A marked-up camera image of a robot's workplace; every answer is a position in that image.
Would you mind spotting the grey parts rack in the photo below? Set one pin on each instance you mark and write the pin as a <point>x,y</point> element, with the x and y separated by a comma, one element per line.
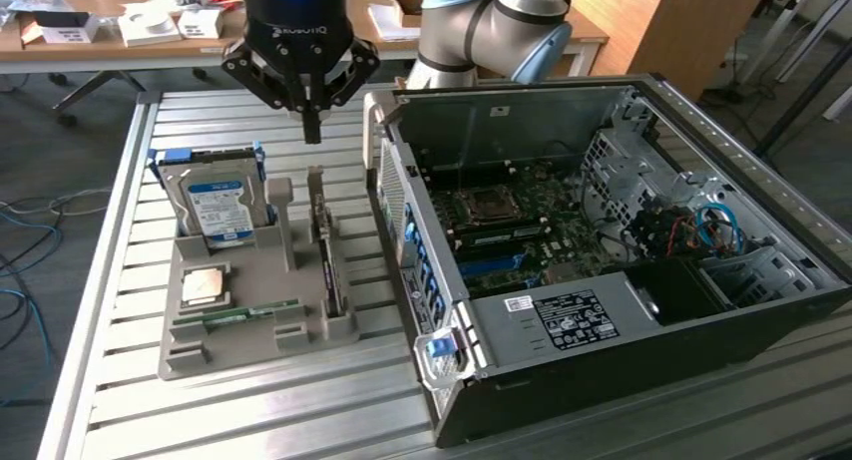
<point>259,280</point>

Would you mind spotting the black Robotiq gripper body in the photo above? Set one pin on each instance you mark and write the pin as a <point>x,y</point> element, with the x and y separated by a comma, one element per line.
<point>296,26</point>

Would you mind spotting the green RAM stick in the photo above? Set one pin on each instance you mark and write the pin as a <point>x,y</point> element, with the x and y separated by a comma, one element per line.
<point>234,313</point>

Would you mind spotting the stack of papers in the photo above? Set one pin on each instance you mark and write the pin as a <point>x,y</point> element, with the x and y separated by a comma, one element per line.
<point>392,26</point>

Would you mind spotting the green motherboard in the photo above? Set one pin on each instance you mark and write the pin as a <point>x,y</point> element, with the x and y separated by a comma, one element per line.
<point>572,240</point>

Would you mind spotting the white box with tape roll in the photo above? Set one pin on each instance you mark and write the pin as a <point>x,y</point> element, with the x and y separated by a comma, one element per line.
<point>150,37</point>

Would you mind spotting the silver disk bay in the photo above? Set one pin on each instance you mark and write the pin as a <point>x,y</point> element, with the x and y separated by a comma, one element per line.
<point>766,270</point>

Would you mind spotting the installed RAM stick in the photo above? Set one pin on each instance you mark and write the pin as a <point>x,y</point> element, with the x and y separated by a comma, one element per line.
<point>499,236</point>

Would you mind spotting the black graphics card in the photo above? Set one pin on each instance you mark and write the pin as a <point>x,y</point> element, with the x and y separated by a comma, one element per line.
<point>331,270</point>

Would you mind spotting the black and white box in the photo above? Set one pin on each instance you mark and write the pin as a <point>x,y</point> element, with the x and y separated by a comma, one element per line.
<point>67,31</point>

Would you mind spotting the open black PC case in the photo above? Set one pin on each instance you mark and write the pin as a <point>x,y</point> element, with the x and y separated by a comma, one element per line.
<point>599,395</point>

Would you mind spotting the grey power supply unit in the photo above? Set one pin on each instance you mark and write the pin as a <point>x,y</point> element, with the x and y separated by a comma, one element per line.
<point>519,330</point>

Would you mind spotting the hard disk with blue rails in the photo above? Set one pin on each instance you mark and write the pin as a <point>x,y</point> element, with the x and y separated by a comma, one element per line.
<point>214,205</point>

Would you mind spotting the wooden desk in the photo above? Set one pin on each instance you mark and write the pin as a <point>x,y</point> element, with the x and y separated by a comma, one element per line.
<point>100,51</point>

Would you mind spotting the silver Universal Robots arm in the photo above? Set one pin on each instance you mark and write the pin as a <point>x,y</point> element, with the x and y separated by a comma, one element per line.
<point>452,36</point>

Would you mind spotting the blue case latch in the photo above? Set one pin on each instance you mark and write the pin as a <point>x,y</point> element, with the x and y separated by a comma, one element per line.
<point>440,349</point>

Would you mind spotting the wooden cabinet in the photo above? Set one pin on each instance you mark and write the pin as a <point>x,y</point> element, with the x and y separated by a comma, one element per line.
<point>699,31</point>

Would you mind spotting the small white labelled box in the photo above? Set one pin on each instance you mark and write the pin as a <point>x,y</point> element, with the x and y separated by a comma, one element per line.
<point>200,26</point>

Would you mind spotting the blue expansion slot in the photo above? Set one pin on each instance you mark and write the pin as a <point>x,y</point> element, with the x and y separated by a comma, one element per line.
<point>492,266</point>

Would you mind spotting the dark wheeled furniture leg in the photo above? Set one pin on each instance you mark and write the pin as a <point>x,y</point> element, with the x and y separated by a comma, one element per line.
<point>87,88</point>

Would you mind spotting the silver CPU chip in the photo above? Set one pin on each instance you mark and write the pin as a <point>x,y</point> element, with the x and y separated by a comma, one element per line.
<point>202,285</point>

